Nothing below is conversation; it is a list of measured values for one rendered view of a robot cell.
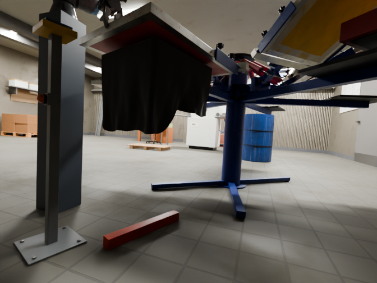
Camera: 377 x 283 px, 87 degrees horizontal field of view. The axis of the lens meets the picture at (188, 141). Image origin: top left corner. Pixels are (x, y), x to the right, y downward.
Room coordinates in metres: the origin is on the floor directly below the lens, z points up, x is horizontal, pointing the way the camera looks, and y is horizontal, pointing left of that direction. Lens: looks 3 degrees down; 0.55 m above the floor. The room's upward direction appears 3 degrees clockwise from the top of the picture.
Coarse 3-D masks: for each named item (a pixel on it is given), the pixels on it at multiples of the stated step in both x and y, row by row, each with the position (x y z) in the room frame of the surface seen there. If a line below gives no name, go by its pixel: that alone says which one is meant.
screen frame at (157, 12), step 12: (132, 12) 0.83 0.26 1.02; (144, 12) 0.79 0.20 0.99; (156, 12) 0.79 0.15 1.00; (108, 24) 0.94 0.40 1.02; (120, 24) 0.88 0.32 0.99; (132, 24) 0.87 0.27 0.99; (168, 24) 0.85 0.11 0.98; (180, 24) 0.90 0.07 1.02; (84, 36) 1.08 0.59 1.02; (96, 36) 1.01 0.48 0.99; (108, 36) 0.99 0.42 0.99; (180, 36) 0.94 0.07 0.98; (192, 36) 0.98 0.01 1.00; (204, 48) 1.06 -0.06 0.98
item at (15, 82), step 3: (9, 81) 7.07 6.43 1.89; (12, 81) 7.02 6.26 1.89; (15, 81) 6.99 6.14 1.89; (18, 81) 7.07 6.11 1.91; (21, 81) 7.17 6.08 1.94; (24, 81) 7.27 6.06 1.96; (9, 84) 7.07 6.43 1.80; (12, 84) 7.01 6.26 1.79; (15, 84) 6.99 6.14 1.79; (18, 84) 7.07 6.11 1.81; (21, 84) 7.17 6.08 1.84; (24, 84) 7.26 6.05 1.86; (27, 84) 7.36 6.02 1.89; (21, 87) 7.18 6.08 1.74; (24, 87) 7.26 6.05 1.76; (27, 87) 7.37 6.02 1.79
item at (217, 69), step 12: (144, 24) 0.86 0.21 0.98; (156, 24) 0.85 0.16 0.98; (120, 36) 0.99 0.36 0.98; (132, 36) 0.98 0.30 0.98; (144, 36) 0.97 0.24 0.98; (156, 36) 0.96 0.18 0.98; (168, 36) 0.95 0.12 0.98; (180, 48) 1.06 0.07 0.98; (192, 48) 1.05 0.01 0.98; (204, 60) 1.20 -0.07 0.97; (216, 72) 1.40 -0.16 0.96; (228, 72) 1.38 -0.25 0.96
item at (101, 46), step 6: (114, 36) 0.99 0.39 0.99; (102, 42) 1.06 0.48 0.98; (108, 42) 1.06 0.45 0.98; (114, 42) 1.05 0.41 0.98; (120, 42) 1.05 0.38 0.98; (126, 42) 1.04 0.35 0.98; (96, 48) 1.15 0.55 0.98; (102, 48) 1.14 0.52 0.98; (108, 48) 1.14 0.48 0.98; (114, 48) 1.13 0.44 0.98
